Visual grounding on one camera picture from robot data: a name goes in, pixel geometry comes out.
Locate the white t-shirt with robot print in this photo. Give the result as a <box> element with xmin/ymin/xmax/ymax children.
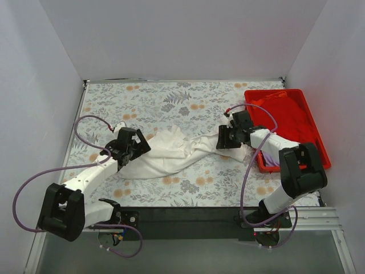
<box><xmin>118</xmin><ymin>125</ymin><xmax>247</xmax><ymax>179</ymax></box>

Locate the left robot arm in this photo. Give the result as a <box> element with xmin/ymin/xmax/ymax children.
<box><xmin>37</xmin><ymin>127</ymin><xmax>151</xmax><ymax>241</ymax></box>

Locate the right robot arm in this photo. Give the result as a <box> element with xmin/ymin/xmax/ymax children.
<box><xmin>216</xmin><ymin>111</ymin><xmax>327</xmax><ymax>227</ymax></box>

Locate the floral patterned table mat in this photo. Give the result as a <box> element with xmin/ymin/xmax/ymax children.
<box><xmin>60</xmin><ymin>80</ymin><xmax>283</xmax><ymax>207</ymax></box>

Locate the lavender t-shirt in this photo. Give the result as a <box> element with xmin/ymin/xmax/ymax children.
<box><xmin>261</xmin><ymin>151</ymin><xmax>279</xmax><ymax>167</ymax></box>

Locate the red t-shirt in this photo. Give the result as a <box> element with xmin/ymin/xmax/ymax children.
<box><xmin>251</xmin><ymin>91</ymin><xmax>315</xmax><ymax>143</ymax></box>

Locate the red plastic bin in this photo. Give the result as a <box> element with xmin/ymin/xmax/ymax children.
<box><xmin>245</xmin><ymin>89</ymin><xmax>331</xmax><ymax>169</ymax></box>

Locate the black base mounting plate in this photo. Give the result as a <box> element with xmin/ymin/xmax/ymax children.
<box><xmin>88</xmin><ymin>207</ymin><xmax>293</xmax><ymax>242</ymax></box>

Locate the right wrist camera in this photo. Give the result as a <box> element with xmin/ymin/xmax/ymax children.
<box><xmin>224</xmin><ymin>112</ymin><xmax>234</xmax><ymax>128</ymax></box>

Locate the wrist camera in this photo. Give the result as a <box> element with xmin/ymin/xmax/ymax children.
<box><xmin>224</xmin><ymin>112</ymin><xmax>234</xmax><ymax>128</ymax></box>
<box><xmin>113</xmin><ymin>122</ymin><xmax>126</xmax><ymax>134</ymax></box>

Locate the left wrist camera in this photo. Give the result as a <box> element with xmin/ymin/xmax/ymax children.
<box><xmin>113</xmin><ymin>122</ymin><xmax>126</xmax><ymax>134</ymax></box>

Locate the aluminium frame rail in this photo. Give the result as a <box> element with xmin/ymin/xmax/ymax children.
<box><xmin>25</xmin><ymin>207</ymin><xmax>355</xmax><ymax>273</ymax></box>

